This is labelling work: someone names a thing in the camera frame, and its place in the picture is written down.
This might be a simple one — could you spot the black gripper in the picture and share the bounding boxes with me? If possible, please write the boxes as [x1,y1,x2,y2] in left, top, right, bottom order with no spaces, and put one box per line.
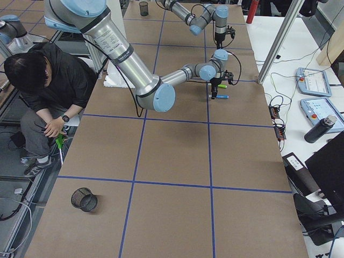
[214,32,225,49]
[210,77,222,99]

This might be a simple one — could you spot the blue highlighter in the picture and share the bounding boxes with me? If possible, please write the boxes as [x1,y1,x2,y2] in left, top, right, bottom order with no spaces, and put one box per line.
[209,95,229,99]

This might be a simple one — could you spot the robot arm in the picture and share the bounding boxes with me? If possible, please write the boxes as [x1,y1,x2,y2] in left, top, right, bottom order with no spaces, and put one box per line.
[44,1,228,112]
[156,1,230,49]

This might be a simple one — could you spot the orange black electronics box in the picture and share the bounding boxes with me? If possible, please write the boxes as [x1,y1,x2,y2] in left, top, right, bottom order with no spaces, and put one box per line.
[268,105,286,141]

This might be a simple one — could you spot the far black mesh cup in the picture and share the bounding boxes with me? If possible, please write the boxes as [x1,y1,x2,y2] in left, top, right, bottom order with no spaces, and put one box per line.
[139,1,149,16]

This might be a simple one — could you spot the black mesh cup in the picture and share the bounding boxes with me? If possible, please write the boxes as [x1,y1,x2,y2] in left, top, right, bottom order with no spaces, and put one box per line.
[71,187,98,212]
[139,1,149,16]

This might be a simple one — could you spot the far teach pendant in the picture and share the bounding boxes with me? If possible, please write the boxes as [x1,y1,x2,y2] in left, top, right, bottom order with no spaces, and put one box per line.
[296,67,332,97]

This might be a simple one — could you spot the teach pendant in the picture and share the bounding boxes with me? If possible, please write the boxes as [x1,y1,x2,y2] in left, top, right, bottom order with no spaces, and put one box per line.
[296,67,332,97]
[300,97,343,133]

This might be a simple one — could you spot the near teach pendant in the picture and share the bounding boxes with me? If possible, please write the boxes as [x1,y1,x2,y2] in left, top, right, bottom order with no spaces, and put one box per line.
[300,97,343,133]

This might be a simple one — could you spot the black water bottle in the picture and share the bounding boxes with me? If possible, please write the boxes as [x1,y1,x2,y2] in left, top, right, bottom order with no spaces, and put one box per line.
[304,115,337,143]

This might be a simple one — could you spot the black monitor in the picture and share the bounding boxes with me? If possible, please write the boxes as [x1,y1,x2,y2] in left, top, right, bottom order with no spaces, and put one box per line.
[306,132,343,211]

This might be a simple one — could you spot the seated person in black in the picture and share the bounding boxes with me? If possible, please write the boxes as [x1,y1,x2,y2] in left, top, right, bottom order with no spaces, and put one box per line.
[4,42,98,177]

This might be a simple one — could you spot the green white hand tool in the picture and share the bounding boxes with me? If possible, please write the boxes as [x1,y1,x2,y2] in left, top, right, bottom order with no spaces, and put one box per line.
[55,134,65,164]

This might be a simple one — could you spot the near black mesh cup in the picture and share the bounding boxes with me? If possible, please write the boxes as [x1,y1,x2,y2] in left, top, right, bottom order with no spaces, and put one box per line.
[71,187,98,212]

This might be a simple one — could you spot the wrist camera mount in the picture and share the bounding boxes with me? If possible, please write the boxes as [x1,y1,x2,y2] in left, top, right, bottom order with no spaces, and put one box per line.
[226,25,236,39]
[222,70,234,85]

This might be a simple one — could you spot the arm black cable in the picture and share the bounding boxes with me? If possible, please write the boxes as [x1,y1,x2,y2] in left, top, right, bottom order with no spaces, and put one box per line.
[189,3,216,17]
[188,51,242,84]

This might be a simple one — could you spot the aluminium frame post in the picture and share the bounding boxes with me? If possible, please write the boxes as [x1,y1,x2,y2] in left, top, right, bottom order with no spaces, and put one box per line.
[257,0,304,85]

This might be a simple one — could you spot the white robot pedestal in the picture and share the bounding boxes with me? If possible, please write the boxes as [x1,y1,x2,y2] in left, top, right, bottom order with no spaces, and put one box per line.
[104,0,134,88]

